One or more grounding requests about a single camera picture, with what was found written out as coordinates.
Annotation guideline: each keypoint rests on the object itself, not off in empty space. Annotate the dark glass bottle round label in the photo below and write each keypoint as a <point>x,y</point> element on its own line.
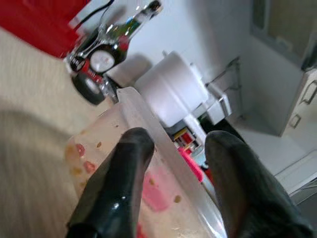
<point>101,59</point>

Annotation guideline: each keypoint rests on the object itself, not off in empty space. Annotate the red espresso machine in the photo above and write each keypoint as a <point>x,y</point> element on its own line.
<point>37,19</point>

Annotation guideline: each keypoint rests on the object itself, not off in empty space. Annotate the clear plastic food container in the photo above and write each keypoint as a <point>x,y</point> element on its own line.
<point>138,109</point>

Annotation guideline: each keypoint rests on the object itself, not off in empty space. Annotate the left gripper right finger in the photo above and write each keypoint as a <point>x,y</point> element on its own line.
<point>247,193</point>

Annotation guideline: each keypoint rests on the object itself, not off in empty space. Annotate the white lidded pot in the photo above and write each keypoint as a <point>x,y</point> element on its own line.
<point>171,84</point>

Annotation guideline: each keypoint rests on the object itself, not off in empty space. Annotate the black tape roll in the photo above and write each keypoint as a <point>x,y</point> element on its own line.
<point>83,91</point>

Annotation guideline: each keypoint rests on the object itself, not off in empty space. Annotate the white kitchen cabinet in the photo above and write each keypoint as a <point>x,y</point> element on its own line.
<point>304,111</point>

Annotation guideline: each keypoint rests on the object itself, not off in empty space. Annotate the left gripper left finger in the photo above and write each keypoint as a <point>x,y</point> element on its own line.
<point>116,188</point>

